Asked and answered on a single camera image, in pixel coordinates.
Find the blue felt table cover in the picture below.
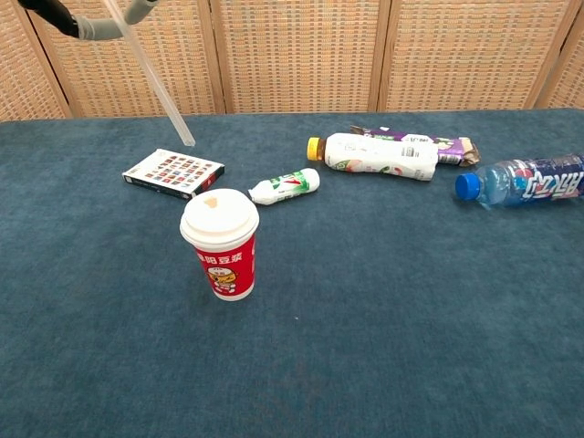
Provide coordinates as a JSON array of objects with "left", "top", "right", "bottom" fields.
[{"left": 0, "top": 108, "right": 584, "bottom": 438}]

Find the clear plastic straw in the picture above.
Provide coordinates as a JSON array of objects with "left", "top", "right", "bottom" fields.
[{"left": 100, "top": 0, "right": 196, "bottom": 148}]

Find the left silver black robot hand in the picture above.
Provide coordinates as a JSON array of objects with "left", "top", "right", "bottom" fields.
[{"left": 17, "top": 0, "right": 161, "bottom": 40}]

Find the card box with coloured pictures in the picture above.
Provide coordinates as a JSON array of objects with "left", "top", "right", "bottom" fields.
[{"left": 121, "top": 148, "right": 225, "bottom": 201}]

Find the white bottle with yellow cap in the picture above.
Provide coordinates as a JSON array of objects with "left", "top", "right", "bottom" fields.
[{"left": 306, "top": 132, "right": 440, "bottom": 183}]

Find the woven bamboo folding screen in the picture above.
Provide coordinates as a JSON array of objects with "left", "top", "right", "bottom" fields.
[{"left": 0, "top": 0, "right": 584, "bottom": 122}]

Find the red cup with white lid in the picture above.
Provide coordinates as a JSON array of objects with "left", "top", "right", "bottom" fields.
[{"left": 179, "top": 188, "right": 260, "bottom": 302}]

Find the blue-capped water bottle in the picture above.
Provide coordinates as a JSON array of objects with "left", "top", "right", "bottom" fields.
[{"left": 454, "top": 153, "right": 584, "bottom": 211}]

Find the small white green bottle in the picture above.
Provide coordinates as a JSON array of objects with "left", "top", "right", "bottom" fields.
[{"left": 247, "top": 167, "right": 321, "bottom": 205}]

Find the purple snack wrapper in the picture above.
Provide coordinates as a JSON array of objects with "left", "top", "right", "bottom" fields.
[{"left": 349, "top": 125, "right": 482, "bottom": 168}]

